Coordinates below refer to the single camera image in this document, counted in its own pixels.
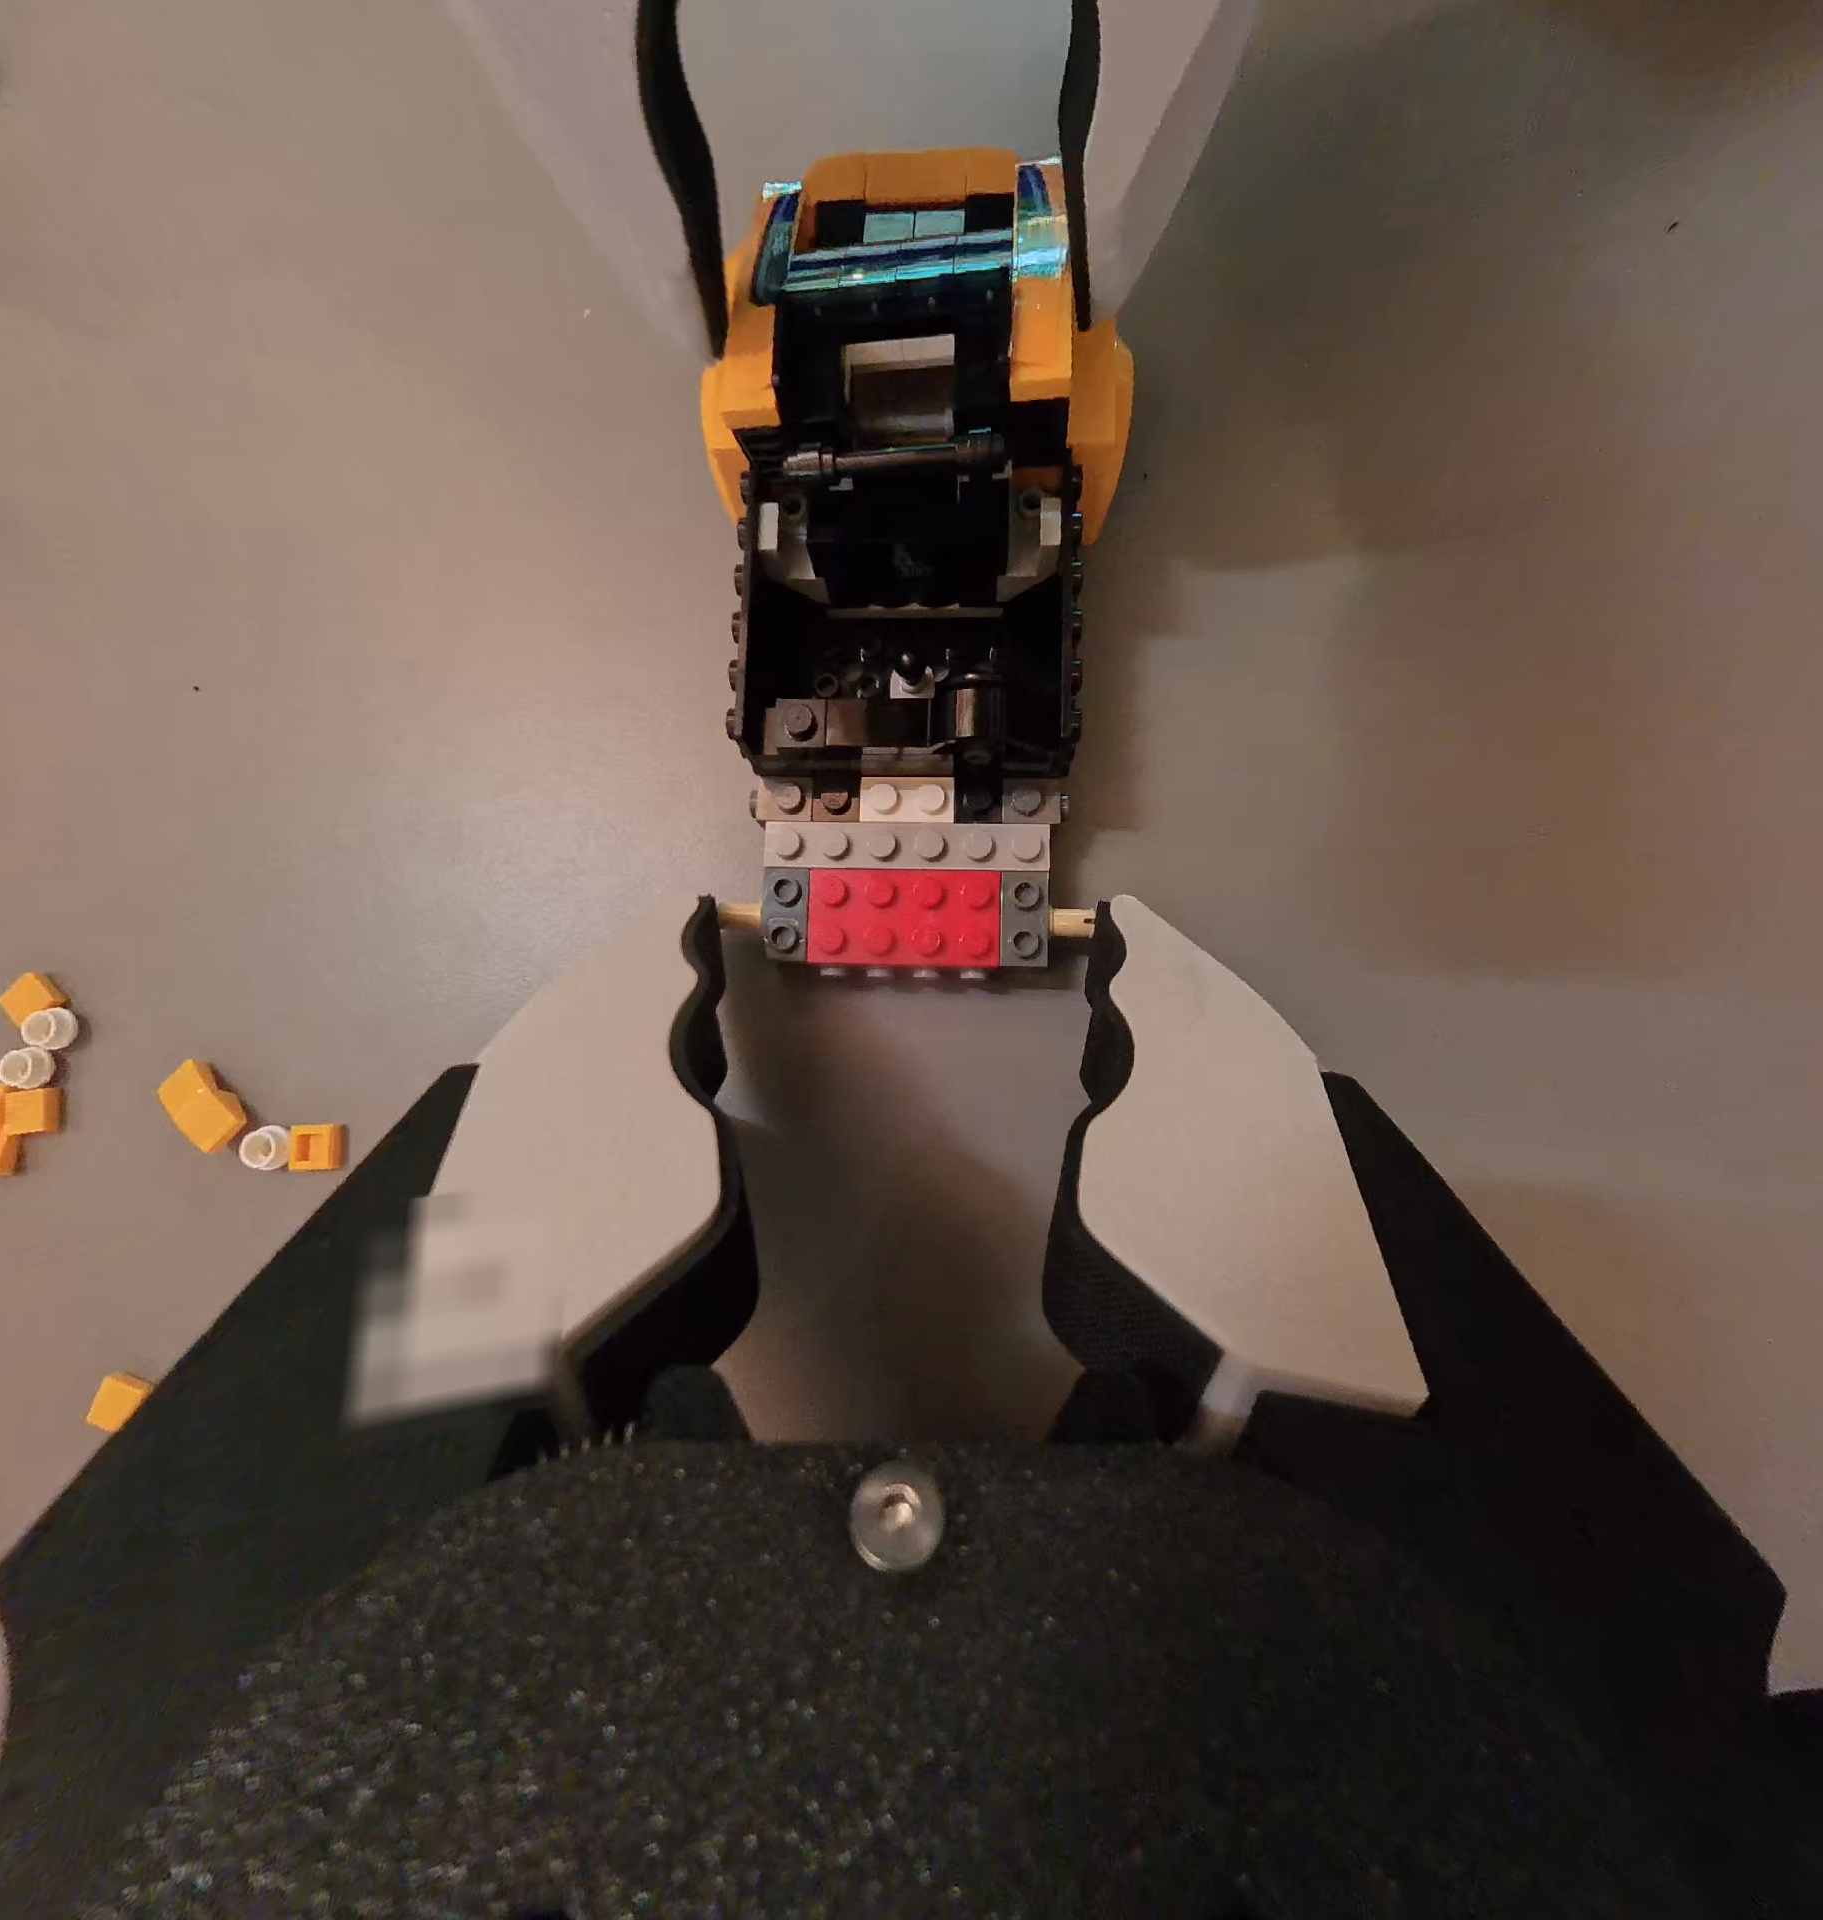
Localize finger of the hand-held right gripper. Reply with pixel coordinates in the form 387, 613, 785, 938
1052, 0, 1258, 338
448, 0, 734, 363

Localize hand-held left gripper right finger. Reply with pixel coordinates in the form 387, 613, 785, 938
1044, 897, 1432, 1456

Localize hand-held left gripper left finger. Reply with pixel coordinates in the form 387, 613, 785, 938
451, 897, 764, 1424

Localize orange and black lego car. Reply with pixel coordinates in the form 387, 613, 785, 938
696, 145, 1135, 994

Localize small orange lego pieces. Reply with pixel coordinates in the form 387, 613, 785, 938
0, 971, 352, 1433

